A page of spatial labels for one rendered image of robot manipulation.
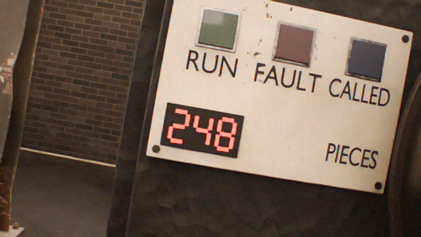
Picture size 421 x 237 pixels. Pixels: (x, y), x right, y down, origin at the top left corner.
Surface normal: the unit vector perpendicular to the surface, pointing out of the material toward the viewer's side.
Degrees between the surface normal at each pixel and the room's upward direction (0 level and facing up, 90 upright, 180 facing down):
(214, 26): 90
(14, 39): 87
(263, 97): 90
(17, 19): 90
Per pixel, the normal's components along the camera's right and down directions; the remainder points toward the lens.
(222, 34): 0.06, 0.07
